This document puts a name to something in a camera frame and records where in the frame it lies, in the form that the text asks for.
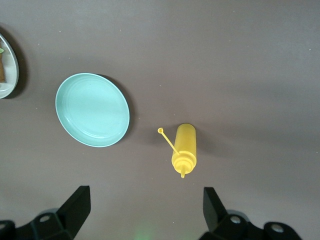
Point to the beige plate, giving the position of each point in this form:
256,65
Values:
10,75

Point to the yellow squeeze bottle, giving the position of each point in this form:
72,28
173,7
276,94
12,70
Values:
185,142

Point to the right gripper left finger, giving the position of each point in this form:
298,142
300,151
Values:
75,212

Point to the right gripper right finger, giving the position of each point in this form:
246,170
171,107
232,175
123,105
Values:
215,215

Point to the brown-crusted bread slice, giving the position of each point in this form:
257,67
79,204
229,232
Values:
1,70

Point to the mint green plate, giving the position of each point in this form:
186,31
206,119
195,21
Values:
92,110

